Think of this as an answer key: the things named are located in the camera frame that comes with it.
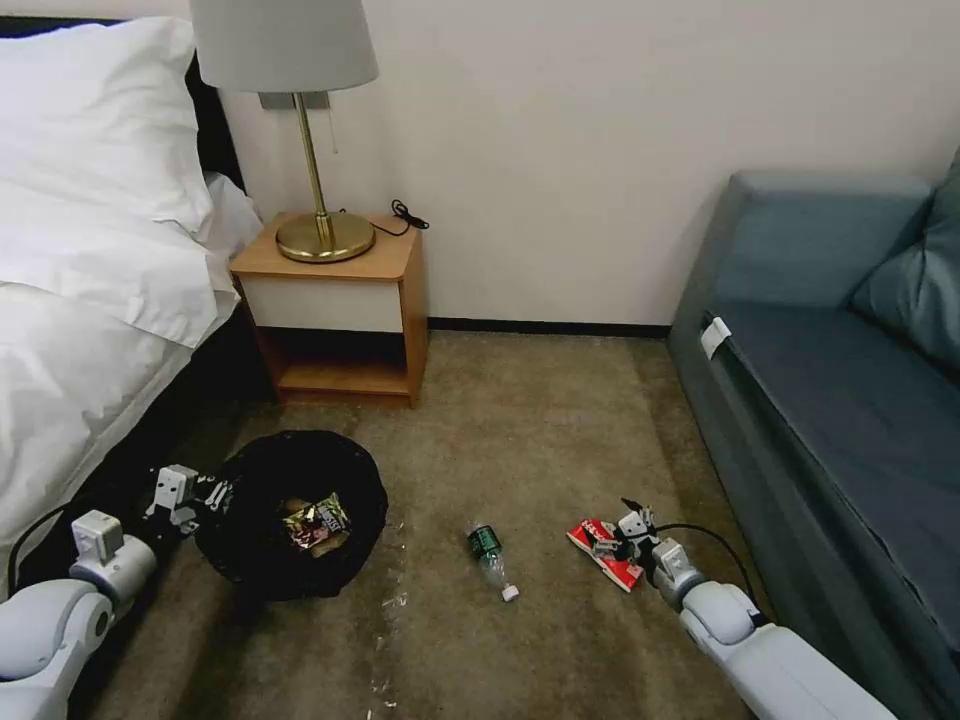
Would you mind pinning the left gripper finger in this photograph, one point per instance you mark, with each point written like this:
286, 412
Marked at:
219, 504
219, 484

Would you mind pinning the clear bottle green label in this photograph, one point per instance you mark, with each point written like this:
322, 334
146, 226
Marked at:
487, 551

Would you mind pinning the large white pillow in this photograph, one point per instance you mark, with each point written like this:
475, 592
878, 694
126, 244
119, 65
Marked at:
82, 127

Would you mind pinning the black trash bin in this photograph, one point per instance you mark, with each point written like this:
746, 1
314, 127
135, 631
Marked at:
247, 540

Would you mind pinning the crushed red carton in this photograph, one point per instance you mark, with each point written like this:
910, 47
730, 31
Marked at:
589, 534

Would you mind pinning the black bed frame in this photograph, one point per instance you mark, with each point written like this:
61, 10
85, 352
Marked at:
247, 360

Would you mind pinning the brass lamp grey shade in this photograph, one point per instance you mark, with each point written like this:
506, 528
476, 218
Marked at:
285, 45

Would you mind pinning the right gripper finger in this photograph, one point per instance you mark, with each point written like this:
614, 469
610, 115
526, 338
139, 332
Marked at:
637, 508
602, 551

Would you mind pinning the shiny snack wrapper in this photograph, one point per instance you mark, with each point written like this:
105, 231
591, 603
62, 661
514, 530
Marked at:
319, 521

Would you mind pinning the wooden nightstand white drawer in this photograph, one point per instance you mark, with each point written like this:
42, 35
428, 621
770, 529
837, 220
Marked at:
322, 300

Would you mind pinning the white duvet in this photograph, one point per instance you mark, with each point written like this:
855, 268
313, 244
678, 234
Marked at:
75, 352

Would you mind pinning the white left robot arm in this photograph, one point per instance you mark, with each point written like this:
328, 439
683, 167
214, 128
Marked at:
45, 622

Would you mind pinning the blue-grey sofa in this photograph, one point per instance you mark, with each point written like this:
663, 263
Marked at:
825, 420

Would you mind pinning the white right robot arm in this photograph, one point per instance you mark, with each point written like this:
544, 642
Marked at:
757, 660

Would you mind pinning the blue-grey sofa cushion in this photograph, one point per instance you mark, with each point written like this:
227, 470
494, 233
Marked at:
922, 285

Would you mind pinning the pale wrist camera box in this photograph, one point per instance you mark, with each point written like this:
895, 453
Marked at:
172, 487
634, 526

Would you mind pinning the silver wall plate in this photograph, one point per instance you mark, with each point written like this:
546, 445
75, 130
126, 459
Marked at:
274, 101

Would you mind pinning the black baseboard strip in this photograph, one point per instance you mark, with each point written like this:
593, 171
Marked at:
547, 325

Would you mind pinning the white sofa tag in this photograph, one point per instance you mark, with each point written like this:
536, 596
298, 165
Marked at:
714, 337

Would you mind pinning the small white pillow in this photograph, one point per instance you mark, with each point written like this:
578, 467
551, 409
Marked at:
236, 225

